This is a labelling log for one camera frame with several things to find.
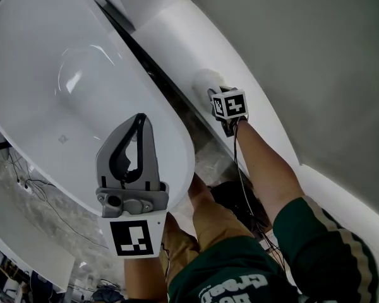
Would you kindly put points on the white wide-rimmed bathtub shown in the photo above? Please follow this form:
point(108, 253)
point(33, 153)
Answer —
point(183, 43)

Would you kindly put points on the person's left forearm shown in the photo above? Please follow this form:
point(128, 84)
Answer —
point(145, 279)

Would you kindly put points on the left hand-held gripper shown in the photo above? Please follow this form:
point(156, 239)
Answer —
point(131, 237)

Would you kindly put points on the person's green sweatshirt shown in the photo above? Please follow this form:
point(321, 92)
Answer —
point(303, 264)

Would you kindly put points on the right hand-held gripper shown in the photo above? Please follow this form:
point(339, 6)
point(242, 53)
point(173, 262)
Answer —
point(232, 104)

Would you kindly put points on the black bag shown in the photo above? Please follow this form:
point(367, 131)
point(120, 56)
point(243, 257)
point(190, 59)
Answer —
point(237, 200)

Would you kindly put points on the person's right forearm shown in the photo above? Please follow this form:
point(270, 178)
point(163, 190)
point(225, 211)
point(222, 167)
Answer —
point(262, 169)

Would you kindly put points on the person's tan trousers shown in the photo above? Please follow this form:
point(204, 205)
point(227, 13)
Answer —
point(214, 223)

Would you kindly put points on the white oval bathtub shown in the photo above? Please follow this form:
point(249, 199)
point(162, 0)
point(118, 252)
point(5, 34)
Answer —
point(50, 74)

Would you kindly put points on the bathtub drain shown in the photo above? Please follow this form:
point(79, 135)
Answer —
point(63, 139)

